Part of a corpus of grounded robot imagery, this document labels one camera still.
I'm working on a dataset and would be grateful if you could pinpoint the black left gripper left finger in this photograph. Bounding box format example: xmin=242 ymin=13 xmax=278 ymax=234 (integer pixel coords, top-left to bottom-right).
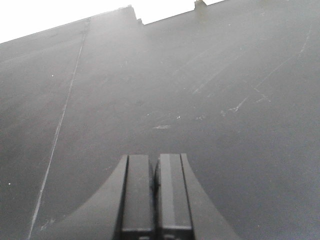
xmin=42 ymin=155 xmax=154 ymax=240

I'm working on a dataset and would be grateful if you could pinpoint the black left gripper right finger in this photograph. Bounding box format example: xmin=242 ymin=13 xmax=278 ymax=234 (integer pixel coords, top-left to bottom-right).
xmin=156 ymin=153 xmax=240 ymax=240

